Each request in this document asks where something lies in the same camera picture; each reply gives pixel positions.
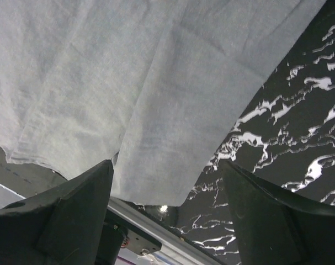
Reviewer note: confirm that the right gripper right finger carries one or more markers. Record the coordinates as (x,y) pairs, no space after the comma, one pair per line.
(276,226)

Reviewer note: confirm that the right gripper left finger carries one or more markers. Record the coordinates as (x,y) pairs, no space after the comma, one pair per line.
(62,225)

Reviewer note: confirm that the grey button shirt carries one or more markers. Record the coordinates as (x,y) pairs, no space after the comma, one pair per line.
(156,85)

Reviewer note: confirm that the black marble pattern mat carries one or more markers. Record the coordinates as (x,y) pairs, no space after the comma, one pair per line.
(285,136)

